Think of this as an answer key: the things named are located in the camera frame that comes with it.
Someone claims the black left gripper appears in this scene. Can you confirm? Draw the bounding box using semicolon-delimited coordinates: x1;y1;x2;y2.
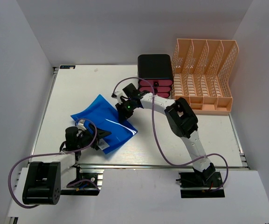
77;123;112;150

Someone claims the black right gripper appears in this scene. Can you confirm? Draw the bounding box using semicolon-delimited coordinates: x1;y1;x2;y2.
115;99;136;124

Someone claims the blue plastic document case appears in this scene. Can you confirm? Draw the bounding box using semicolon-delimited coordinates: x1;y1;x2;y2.
71;94;138;154

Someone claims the black pink drawer organizer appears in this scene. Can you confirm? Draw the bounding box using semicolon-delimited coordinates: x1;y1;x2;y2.
138;54;173;98

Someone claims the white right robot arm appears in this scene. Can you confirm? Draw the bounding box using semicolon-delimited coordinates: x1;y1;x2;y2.
111;84;215;186

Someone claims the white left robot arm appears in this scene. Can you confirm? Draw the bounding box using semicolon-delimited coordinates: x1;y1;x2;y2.
22;123;111;206

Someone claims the black label sticker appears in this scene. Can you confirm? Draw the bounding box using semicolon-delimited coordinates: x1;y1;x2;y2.
59;65;76;70

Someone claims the peach plastic file organizer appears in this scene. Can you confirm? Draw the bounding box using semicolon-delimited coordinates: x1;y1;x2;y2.
171;39;239;115

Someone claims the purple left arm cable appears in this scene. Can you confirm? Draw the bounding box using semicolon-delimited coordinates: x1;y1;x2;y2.
8;118;101;208

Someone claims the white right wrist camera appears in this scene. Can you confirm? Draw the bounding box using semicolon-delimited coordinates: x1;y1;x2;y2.
111;91;123;104

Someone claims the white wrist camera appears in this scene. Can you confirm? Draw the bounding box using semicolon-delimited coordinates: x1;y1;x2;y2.
111;91;123;104
76;119;86;131

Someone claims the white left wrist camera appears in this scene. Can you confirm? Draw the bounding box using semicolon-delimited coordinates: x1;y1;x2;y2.
76;119;86;131

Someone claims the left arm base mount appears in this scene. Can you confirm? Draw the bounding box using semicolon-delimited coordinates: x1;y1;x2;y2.
61;166;103;196

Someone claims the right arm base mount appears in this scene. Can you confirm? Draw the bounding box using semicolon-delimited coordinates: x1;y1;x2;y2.
176;172;225;198

